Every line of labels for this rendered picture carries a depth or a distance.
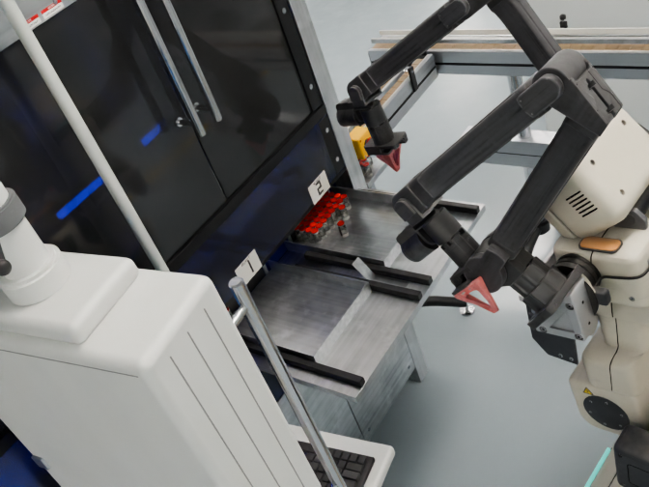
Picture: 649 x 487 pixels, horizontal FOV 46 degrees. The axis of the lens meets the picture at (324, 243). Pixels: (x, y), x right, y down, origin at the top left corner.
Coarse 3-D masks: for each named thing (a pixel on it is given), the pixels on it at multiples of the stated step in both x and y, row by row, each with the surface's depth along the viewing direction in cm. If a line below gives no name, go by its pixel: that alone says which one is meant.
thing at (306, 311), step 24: (288, 264) 212; (264, 288) 212; (288, 288) 209; (312, 288) 206; (336, 288) 203; (360, 288) 199; (264, 312) 204; (288, 312) 201; (312, 312) 199; (336, 312) 196; (288, 336) 194; (312, 336) 192; (336, 336) 188; (312, 360) 184
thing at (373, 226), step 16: (336, 192) 235; (352, 192) 231; (368, 192) 226; (352, 208) 228; (368, 208) 226; (384, 208) 223; (336, 224) 224; (352, 224) 222; (368, 224) 220; (384, 224) 217; (400, 224) 215; (336, 240) 219; (352, 240) 217; (368, 240) 214; (384, 240) 212; (352, 256) 207; (368, 256) 209; (384, 256) 207
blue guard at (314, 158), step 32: (288, 160) 204; (320, 160) 215; (256, 192) 196; (288, 192) 206; (224, 224) 188; (256, 224) 198; (288, 224) 208; (192, 256) 181; (224, 256) 190; (224, 288) 192; (0, 480) 149; (32, 480) 155
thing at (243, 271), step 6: (252, 252) 198; (246, 258) 196; (252, 258) 198; (258, 258) 200; (240, 264) 195; (246, 264) 197; (252, 264) 199; (258, 264) 200; (240, 270) 195; (246, 270) 197; (258, 270) 201; (240, 276) 196; (246, 276) 198; (252, 276) 199; (246, 282) 198
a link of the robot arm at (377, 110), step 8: (368, 104) 194; (376, 104) 193; (360, 112) 194; (368, 112) 192; (376, 112) 193; (384, 112) 196; (360, 120) 197; (368, 120) 194; (376, 120) 194; (384, 120) 195
